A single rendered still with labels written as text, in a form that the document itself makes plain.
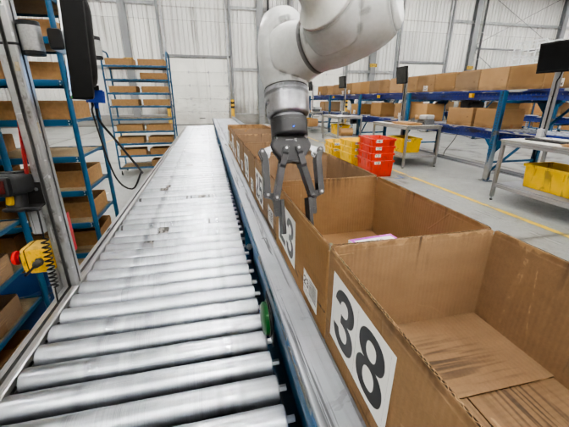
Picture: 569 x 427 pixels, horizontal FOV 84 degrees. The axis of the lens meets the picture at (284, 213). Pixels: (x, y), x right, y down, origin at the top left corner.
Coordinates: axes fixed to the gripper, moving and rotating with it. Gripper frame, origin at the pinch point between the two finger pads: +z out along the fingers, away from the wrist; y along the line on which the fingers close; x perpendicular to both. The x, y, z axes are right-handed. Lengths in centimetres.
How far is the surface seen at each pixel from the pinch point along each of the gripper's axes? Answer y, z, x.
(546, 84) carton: -452, -151, -292
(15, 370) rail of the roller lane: 57, 26, -10
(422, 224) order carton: -28.5, 3.8, 0.8
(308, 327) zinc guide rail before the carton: 2.2, 18.4, 11.6
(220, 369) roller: 17.4, 29.0, -1.5
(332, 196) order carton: -15.5, -4.5, -18.9
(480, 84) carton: -453, -196, -403
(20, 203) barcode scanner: 62, -8, -25
